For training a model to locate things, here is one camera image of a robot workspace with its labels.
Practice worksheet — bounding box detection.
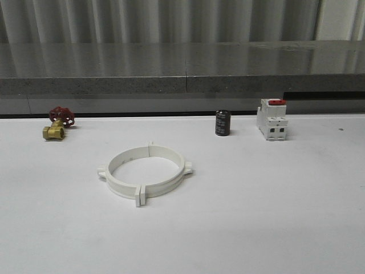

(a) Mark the brass valve red handwheel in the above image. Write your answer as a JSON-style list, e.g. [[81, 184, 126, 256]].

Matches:
[[43, 106, 75, 140]]

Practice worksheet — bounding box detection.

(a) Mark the black cylindrical capacitor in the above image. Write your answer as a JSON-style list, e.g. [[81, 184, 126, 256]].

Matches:
[[215, 110, 231, 136]]

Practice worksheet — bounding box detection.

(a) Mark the grey stone shelf slab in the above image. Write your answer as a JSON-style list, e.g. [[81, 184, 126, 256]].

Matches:
[[1, 41, 364, 98]]

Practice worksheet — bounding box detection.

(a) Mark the white half-ring pipe clamp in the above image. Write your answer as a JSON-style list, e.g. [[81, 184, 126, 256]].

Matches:
[[97, 146, 149, 207]]

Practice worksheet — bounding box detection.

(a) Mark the white circuit breaker red switch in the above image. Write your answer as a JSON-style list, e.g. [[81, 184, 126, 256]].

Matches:
[[257, 99, 288, 141]]

